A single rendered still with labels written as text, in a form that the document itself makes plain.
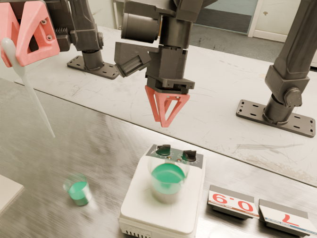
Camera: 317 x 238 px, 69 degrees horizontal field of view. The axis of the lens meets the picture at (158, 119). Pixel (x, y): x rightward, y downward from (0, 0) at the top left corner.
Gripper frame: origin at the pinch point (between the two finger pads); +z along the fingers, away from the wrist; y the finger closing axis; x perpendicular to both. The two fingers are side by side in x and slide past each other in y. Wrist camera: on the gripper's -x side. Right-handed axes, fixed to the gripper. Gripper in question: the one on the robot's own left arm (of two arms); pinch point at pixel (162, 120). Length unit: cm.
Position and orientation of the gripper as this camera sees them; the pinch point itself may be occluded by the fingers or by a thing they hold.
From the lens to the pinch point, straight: 47.5
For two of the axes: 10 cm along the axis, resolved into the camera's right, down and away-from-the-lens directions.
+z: -1.4, 9.5, 2.9
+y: 3.8, 3.2, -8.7
